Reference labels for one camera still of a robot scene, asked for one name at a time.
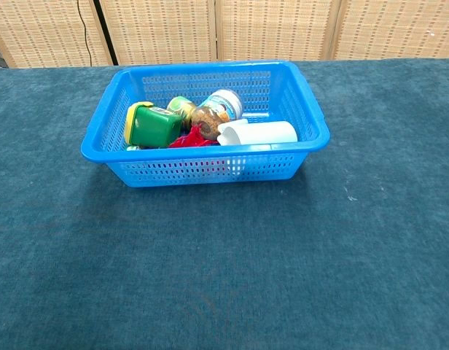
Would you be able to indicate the teal table cloth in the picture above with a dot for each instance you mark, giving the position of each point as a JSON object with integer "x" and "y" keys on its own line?
{"x": 224, "y": 262}

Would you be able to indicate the bamboo folding screen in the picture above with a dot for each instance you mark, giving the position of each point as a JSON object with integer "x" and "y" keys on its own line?
{"x": 275, "y": 29}

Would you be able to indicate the small yellow-green object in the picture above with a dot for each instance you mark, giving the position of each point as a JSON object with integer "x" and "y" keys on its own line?
{"x": 151, "y": 127}

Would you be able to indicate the small green labelled can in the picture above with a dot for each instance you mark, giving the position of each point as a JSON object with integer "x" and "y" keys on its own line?
{"x": 180, "y": 106}

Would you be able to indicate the small labelled bottle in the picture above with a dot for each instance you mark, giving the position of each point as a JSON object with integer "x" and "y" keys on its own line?
{"x": 217, "y": 109}

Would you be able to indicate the blue plastic perforated basket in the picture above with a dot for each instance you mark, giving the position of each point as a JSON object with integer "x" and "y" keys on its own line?
{"x": 206, "y": 169}

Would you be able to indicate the colourful feather shuttlecock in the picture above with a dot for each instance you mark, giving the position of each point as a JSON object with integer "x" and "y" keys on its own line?
{"x": 193, "y": 140}

